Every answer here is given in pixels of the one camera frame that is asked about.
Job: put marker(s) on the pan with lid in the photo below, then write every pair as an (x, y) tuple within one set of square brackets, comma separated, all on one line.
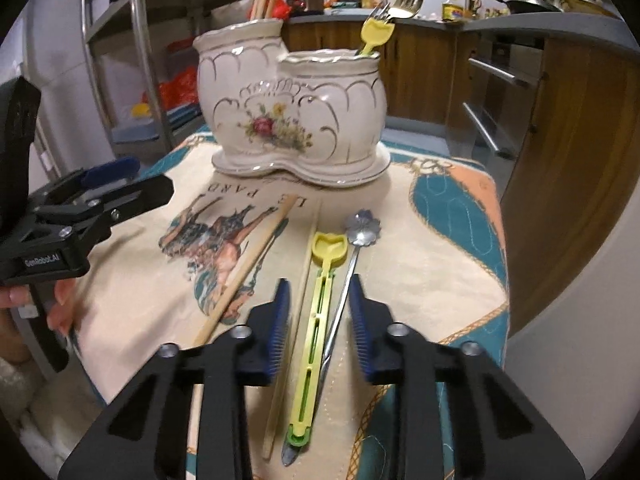
[(585, 2)]

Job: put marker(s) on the cream ceramic holder tray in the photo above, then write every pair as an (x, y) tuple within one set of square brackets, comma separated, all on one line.
[(300, 177)]

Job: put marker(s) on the person's left hand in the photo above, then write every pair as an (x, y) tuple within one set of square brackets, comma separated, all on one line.
[(62, 305)]

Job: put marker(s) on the printed quilted cloth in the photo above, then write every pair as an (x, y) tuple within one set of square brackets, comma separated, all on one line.
[(435, 240)]

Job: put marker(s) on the green yellow plastic fork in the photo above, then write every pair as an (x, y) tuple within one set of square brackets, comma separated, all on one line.
[(375, 35)]

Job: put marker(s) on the white fuzzy cloth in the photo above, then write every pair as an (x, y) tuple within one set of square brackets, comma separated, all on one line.
[(40, 425)]

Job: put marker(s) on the floral ceramic utensil holder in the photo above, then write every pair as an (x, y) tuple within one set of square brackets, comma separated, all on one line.
[(325, 105)]

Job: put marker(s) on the wooden base cabinets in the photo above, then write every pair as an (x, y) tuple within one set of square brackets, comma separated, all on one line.
[(575, 160)]

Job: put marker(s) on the built-in steel oven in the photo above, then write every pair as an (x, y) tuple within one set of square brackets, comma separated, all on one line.
[(500, 95)]

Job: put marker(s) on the crumpled red plastic bag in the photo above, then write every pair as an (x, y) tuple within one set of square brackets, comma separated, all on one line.
[(175, 90)]

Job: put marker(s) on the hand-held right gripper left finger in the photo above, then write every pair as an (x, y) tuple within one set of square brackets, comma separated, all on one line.
[(281, 340)]

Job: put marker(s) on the flower-shaped silver spoon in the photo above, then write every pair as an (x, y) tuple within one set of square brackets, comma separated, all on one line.
[(362, 230)]

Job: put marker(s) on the yellow plastic spoon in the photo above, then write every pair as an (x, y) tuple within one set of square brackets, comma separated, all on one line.
[(327, 252)]

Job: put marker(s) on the blue plastic tray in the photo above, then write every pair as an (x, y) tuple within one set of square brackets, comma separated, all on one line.
[(140, 127)]

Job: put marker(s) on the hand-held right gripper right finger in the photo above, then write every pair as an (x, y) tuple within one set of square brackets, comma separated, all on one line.
[(361, 330)]

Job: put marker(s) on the yellow oil bottle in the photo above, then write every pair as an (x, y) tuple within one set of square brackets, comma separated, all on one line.
[(452, 10)]

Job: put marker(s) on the white refrigerator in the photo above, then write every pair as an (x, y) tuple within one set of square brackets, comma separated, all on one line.
[(60, 60)]

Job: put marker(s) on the grey kitchen countertop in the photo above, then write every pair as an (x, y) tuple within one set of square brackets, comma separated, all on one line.
[(550, 27)]

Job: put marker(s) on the metal shelf rack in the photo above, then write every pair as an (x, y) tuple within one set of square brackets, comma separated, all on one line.
[(145, 35)]

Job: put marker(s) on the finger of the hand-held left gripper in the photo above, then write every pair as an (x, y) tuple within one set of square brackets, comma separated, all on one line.
[(145, 192), (112, 167)]

